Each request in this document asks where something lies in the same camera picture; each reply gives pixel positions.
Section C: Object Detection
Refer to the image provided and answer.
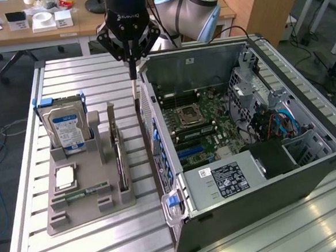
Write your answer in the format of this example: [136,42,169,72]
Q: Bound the black round lamp base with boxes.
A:
[84,0,106,14]

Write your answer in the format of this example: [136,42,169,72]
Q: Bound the black power cable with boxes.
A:
[205,23,269,48]

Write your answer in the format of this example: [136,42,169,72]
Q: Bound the black open PC case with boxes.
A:
[129,29,336,252]

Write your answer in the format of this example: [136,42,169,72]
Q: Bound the black chair base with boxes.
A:
[0,45,67,85]

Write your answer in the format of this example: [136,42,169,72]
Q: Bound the hard disk blue carrier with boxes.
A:
[31,89,95,158]

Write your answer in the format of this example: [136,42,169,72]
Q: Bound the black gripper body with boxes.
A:
[103,0,153,44]

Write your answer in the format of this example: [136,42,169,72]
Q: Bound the grey parts rack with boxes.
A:
[39,106,140,238]

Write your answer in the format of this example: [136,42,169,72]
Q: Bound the white tape roll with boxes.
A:
[32,12,53,26]

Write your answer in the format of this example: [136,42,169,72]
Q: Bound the silver chipset heatsink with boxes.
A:
[215,145,234,160]

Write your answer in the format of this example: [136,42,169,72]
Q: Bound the green RAM stick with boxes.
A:
[50,180,110,203]
[175,124,217,142]

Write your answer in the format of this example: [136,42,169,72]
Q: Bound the silver drive cage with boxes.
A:
[225,48,272,119]

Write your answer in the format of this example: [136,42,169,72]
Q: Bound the white block black top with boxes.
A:
[5,10,31,31]

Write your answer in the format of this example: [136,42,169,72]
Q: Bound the silver disk bay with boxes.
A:
[280,127,334,169]

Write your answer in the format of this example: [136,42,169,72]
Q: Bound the small white box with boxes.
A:
[54,9,74,29]

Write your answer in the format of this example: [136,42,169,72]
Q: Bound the silver CPU socket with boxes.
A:
[175,103,205,129]

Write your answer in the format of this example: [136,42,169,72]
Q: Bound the silver CPU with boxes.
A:
[55,167,77,190]

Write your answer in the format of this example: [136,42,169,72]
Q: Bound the green motherboard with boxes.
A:
[152,77,251,175]

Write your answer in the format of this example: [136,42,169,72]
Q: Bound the white square box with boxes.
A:
[31,17,58,34]

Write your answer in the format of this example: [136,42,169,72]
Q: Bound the wooden desk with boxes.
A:
[77,0,239,56]
[0,0,82,55]

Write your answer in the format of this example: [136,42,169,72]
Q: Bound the blue case latch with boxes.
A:
[167,196,182,209]

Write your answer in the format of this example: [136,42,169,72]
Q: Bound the black fan shroud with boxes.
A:
[242,138,301,182]

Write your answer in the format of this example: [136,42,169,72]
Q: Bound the red packet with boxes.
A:
[58,0,75,10]

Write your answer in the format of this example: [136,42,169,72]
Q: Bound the clear bag dark contents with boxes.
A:
[36,0,59,11]

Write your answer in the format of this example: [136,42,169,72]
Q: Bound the blue data wire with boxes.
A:
[273,108,301,139]

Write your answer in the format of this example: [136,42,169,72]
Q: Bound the grey power supply unit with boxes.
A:
[183,149,269,212]

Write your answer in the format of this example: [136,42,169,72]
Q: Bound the blue expansion slot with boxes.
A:
[176,144,205,158]

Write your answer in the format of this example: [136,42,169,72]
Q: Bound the green low-profile graphics card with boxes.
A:
[106,100,132,193]

